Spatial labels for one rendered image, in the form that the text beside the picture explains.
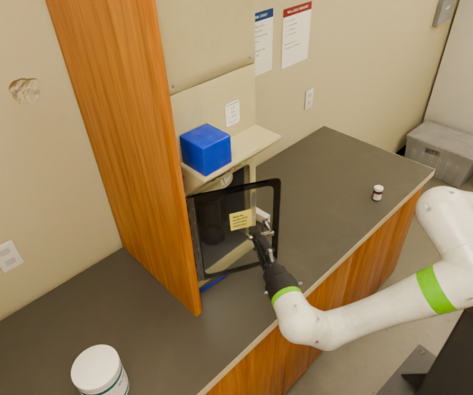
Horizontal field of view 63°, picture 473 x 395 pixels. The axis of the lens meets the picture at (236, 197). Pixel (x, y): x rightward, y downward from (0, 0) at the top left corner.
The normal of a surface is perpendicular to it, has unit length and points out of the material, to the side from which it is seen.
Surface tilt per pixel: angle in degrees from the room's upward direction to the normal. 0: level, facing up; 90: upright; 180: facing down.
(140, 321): 0
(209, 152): 90
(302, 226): 0
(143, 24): 90
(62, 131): 90
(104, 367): 0
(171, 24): 90
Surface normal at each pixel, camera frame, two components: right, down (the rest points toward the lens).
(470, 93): -0.72, 0.46
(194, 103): 0.70, 0.44
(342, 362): -0.04, -0.77
